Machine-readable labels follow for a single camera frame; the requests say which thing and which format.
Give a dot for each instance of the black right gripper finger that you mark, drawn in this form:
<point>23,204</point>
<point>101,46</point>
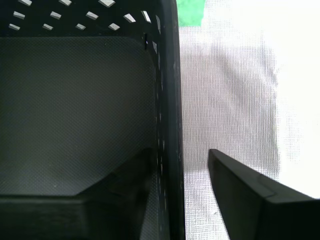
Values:
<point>75,217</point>
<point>262,217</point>

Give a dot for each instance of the black perforated plastic basket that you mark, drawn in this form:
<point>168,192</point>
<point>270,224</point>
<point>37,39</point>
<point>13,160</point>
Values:
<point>75,100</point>

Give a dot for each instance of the white table cover sheet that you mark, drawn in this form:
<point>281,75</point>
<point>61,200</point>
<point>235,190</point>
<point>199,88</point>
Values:
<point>237,100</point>

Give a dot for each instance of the green tape square marker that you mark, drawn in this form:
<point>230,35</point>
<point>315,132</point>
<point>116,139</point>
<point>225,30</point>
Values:
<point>190,12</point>

